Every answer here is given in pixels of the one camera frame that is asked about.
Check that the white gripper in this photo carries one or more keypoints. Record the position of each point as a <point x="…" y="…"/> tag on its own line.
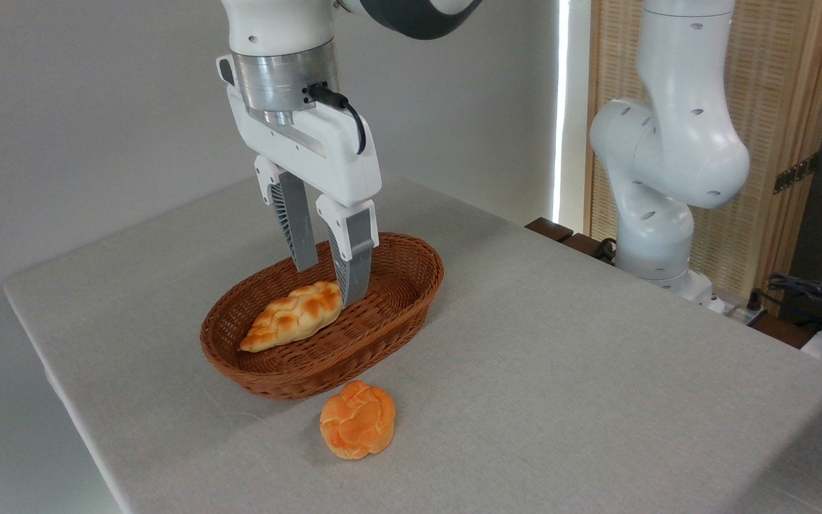
<point x="332" y="157"/>

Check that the long braided bread loaf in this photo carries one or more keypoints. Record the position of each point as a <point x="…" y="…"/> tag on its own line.
<point x="290" y="318"/>

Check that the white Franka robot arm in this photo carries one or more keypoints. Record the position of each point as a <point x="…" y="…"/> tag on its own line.
<point x="668" y="143"/>

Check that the round knotted bread roll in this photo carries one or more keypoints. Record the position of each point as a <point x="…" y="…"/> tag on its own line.
<point x="357" y="421"/>

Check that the brown oval wicker basket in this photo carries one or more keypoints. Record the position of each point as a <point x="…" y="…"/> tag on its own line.
<point x="382" y="314"/>

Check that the dark wooden block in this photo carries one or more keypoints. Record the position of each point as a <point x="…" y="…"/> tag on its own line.
<point x="549" y="229"/>
<point x="586" y="246"/>

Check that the grey tablecloth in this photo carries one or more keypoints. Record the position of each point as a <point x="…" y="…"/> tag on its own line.
<point x="561" y="385"/>

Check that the bamboo folding screen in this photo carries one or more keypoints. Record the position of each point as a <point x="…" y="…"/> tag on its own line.
<point x="775" y="93"/>

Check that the metal screen hinge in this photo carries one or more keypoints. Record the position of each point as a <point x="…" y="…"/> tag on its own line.
<point x="796" y="173"/>

